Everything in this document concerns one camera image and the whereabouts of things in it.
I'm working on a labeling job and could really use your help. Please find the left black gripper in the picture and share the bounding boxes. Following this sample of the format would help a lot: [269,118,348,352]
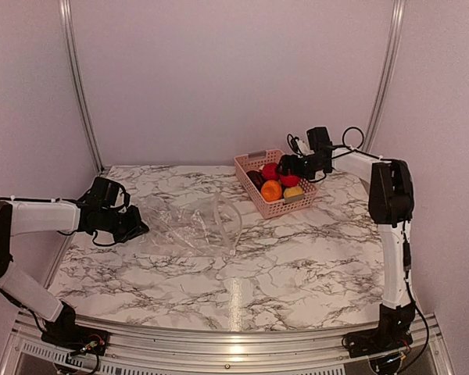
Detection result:
[100,205,149,243]

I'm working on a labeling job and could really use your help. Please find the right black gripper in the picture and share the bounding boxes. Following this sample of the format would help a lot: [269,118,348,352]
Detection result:
[279,154,326,180]

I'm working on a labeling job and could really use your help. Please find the dark red fake fruit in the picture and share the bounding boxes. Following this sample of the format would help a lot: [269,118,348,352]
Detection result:
[260,162,280,181]

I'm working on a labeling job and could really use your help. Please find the red fake apple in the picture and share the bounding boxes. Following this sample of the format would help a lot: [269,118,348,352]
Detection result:
[279,174,300,188]

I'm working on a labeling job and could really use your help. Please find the yellow fake fruit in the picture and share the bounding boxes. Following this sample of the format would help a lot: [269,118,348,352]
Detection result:
[283,185,304,199]

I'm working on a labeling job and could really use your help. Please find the orange fake fruit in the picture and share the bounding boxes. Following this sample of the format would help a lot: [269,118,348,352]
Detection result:
[260,180,283,202]

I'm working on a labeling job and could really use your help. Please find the dark purple fake vegetable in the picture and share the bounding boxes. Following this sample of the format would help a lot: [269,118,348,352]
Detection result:
[246,170,266,191]

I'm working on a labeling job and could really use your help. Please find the clear zip top bag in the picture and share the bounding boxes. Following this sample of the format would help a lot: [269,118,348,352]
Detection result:
[138,192,243,257]

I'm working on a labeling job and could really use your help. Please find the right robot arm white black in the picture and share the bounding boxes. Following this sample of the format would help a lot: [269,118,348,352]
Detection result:
[277,127,417,356]

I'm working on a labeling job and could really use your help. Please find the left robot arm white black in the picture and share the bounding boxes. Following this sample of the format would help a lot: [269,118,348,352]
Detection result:
[0,177,149,348]

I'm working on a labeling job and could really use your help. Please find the pink perforated plastic basket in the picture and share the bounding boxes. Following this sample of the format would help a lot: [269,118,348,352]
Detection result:
[234,149,317,219]

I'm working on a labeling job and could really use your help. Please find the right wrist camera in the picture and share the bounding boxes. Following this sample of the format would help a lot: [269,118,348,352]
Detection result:
[287,134,312,157]

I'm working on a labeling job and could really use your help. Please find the front aluminium rail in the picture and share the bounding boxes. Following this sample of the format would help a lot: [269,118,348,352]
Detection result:
[0,312,456,374]

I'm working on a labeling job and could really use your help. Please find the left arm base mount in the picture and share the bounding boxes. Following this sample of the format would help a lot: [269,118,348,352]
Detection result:
[41,325,109,356]

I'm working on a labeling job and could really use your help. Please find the right aluminium frame post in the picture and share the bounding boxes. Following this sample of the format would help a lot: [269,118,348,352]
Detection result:
[363,0,406,152]

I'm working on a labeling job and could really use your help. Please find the aluminium frame post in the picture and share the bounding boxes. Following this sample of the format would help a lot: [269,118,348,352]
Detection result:
[59,0,105,174]
[363,0,406,152]

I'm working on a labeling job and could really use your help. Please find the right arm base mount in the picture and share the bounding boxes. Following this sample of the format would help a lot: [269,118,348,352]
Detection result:
[342,328,413,358]

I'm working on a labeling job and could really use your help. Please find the left aluminium frame post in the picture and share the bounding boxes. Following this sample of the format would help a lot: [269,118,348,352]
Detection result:
[59,0,105,174]

